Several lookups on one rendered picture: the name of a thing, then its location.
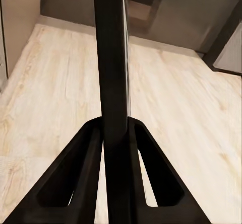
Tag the oven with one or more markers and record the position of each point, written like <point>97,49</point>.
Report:
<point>142,13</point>

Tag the poster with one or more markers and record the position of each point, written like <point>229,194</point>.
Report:
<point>112,35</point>

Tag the fridge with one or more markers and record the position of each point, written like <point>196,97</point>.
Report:
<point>226,53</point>

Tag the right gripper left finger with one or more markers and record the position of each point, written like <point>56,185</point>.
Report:
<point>67,192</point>

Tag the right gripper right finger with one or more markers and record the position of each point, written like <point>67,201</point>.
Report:
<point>176,204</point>

